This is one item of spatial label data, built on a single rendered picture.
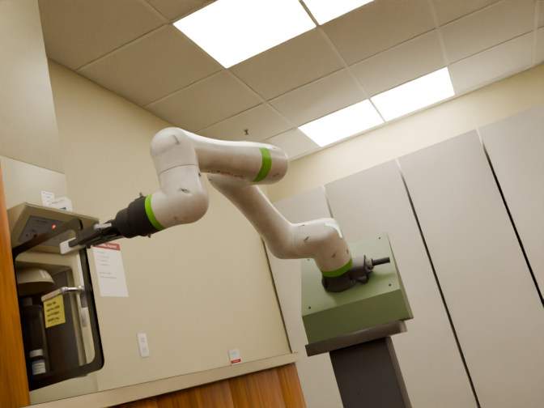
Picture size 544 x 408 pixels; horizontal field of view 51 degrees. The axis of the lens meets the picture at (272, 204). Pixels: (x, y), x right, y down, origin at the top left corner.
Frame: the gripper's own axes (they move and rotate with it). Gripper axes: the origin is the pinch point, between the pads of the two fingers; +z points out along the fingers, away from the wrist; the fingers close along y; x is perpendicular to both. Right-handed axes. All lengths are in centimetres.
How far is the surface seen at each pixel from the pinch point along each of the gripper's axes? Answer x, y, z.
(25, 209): -18.0, -6.9, 20.1
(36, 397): 33.4, -12.2, 30.6
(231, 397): 48, -73, 4
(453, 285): 17, -317, -61
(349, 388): 54, -79, -37
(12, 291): 5.9, 0.1, 21.5
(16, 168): -37, -16, 30
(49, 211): -18.5, -15.8, 19.6
